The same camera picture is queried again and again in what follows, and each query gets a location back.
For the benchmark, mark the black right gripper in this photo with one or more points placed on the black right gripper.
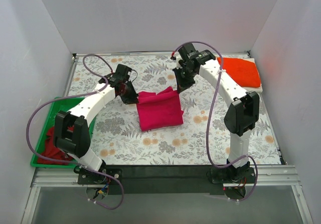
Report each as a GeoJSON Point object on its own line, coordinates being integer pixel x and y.
{"type": "Point", "coordinates": [182, 79]}

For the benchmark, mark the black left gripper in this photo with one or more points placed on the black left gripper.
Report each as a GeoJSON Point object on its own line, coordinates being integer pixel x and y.
{"type": "Point", "coordinates": [129, 96]}

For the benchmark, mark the magenta pink t-shirt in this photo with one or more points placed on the magenta pink t-shirt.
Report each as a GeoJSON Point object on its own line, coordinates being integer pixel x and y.
{"type": "Point", "coordinates": [159, 110]}

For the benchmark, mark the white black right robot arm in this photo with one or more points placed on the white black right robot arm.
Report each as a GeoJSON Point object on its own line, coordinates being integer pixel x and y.
{"type": "Point", "coordinates": [243, 106]}

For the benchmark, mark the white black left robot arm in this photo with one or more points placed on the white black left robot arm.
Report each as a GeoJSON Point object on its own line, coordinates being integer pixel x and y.
{"type": "Point", "coordinates": [71, 129]}

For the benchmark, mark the floral patterned table mat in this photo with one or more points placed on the floral patterned table mat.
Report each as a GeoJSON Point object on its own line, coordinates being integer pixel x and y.
{"type": "Point", "coordinates": [117, 137]}

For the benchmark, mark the folded orange t-shirt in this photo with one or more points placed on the folded orange t-shirt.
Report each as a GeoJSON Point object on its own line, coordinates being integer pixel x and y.
{"type": "Point", "coordinates": [243, 71]}

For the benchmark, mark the green plastic tray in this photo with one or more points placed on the green plastic tray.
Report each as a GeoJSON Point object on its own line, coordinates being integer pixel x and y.
{"type": "Point", "coordinates": [55, 107]}

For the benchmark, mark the folded cream t-shirt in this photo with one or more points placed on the folded cream t-shirt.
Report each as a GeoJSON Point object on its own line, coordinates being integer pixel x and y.
{"type": "Point", "coordinates": [251, 89]}

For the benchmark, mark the dark red t-shirt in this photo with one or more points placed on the dark red t-shirt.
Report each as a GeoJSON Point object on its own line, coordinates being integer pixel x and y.
{"type": "Point", "coordinates": [50, 151]}

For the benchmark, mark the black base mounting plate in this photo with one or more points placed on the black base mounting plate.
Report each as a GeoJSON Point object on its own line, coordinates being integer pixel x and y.
{"type": "Point", "coordinates": [159, 179]}

